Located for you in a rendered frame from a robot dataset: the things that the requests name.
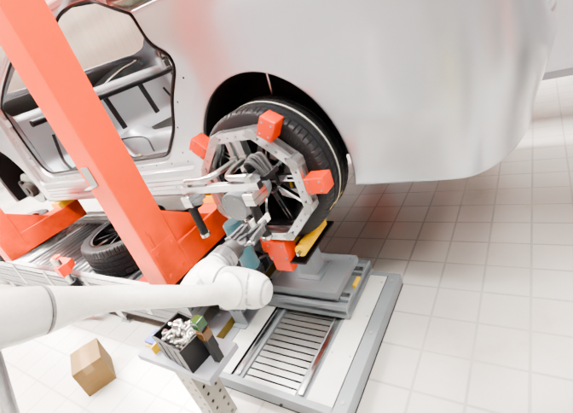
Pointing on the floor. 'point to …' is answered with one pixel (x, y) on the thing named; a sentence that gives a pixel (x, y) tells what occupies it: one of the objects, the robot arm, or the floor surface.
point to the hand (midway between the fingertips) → (259, 220)
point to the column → (209, 395)
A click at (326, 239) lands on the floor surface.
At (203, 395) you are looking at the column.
